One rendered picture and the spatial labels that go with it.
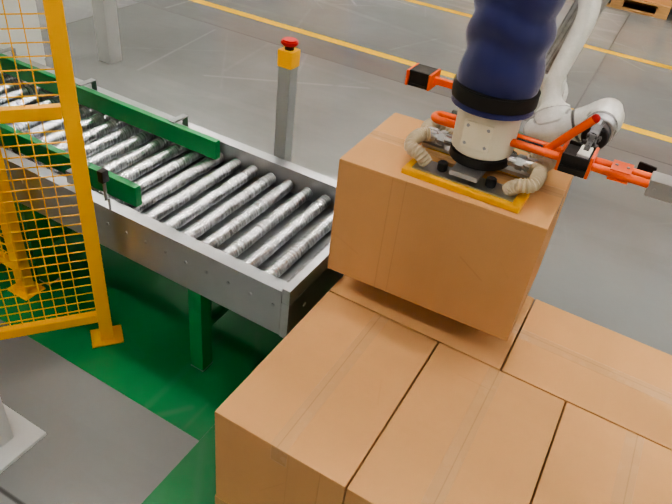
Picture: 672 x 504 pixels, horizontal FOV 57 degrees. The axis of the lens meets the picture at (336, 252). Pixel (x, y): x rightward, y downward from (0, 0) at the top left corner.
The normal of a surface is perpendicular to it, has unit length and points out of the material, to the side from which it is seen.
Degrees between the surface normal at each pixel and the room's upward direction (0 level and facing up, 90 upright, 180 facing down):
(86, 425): 0
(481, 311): 90
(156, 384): 0
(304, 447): 0
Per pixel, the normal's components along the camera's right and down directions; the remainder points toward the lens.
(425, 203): -0.47, 0.50
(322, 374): 0.11, -0.79
